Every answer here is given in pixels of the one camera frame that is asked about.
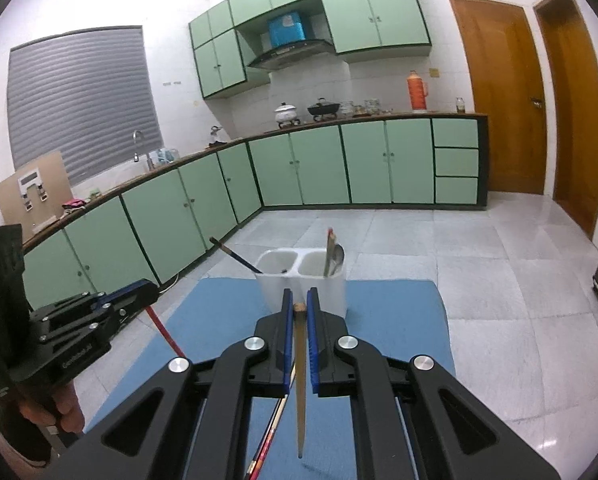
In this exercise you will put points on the green wall cabinets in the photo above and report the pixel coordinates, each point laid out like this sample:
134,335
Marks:
374,15

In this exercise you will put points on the person's left forearm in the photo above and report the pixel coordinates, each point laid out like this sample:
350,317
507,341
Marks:
16,440

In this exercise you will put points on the orange thermos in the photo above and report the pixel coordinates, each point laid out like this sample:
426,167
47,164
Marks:
417,92

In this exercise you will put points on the plain wooden door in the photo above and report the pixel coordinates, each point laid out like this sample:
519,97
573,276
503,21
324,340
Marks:
574,120

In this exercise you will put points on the blue mat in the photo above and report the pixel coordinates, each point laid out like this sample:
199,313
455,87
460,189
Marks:
394,320

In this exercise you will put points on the black wok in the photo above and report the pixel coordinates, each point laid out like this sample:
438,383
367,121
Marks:
323,109

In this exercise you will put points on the green base cabinets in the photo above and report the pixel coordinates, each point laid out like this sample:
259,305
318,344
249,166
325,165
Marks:
364,160

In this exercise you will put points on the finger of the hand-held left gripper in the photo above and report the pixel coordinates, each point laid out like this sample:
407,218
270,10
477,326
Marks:
129,294
79,327

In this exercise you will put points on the black range hood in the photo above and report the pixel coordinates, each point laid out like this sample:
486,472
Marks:
284,55

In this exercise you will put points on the small bottle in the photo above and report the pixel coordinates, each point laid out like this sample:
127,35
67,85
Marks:
460,105

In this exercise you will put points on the row of assorted chopsticks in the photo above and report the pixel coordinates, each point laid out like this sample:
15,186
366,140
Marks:
277,407

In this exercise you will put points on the white two-compartment utensil holder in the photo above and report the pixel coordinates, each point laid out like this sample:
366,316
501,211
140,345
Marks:
329,295

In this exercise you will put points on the white cooking pot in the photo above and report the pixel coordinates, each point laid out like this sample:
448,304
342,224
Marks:
285,112

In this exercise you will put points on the grey window blind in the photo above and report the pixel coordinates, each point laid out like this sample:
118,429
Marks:
79,100

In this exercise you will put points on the red cloth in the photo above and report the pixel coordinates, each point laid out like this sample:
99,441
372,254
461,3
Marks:
74,203

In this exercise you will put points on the cardboard board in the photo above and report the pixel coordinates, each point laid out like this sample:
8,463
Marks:
54,180

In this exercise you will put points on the chrome faucet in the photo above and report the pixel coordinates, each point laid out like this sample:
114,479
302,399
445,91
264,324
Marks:
138,145

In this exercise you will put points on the white bracket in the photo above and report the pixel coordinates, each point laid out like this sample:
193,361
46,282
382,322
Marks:
31,190

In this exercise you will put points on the glass jar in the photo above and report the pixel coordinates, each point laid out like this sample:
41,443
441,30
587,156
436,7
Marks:
346,108
372,106

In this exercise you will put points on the sink-side bottles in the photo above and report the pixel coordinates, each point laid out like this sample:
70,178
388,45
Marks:
164,154

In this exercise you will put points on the metal spoon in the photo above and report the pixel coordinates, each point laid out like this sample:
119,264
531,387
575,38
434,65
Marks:
338,257

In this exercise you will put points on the person's left hand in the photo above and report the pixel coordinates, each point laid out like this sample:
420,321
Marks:
71,405

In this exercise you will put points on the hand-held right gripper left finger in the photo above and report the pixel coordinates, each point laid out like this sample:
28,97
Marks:
286,345

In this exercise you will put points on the blue hood chimney cover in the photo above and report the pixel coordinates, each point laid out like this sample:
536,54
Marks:
286,27

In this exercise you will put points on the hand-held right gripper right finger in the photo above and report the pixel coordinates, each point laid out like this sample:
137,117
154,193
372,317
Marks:
313,350

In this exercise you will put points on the metal kettle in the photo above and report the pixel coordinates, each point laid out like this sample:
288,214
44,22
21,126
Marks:
217,135

